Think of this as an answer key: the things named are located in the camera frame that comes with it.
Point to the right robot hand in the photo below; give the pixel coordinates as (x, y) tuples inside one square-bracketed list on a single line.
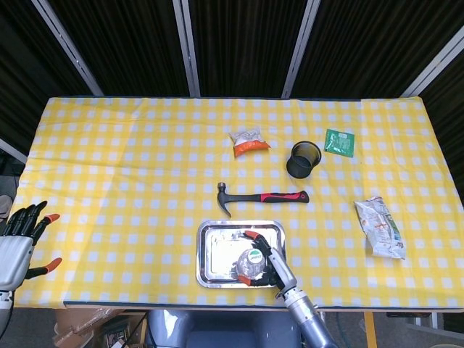
[(282, 270)]

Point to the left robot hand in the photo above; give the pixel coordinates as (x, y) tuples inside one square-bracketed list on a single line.
[(12, 257)]

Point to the clear plastic bottle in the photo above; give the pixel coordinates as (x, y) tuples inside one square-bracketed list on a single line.
[(250, 268)]

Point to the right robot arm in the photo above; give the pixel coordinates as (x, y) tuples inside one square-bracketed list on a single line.
[(308, 319)]

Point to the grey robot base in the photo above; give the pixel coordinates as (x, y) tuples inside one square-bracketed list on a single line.
[(217, 331)]

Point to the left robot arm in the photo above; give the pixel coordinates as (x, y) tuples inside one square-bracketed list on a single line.
[(4, 304)]

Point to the silver metal tray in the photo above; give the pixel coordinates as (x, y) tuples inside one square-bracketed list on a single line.
[(221, 253)]

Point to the black red claw hammer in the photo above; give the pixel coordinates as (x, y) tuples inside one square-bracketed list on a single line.
[(253, 197)]

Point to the brown cardboard box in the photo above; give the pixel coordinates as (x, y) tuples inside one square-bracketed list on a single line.
[(79, 326)]

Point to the black mesh pen cup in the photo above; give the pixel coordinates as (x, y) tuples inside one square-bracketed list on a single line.
[(299, 168)]

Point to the crumpled white snack bag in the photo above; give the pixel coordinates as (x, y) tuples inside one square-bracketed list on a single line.
[(380, 224)]

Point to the yellow white checked tablecloth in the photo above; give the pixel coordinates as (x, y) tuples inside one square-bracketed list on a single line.
[(108, 181)]

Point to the orange white snack bag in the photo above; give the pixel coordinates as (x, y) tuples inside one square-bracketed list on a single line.
[(250, 146)]

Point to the green sachet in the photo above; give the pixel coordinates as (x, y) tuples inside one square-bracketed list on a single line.
[(339, 142)]

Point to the white partition post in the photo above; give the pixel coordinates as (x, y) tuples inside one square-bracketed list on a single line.
[(300, 49), (11, 148), (187, 49), (69, 49), (435, 65)]

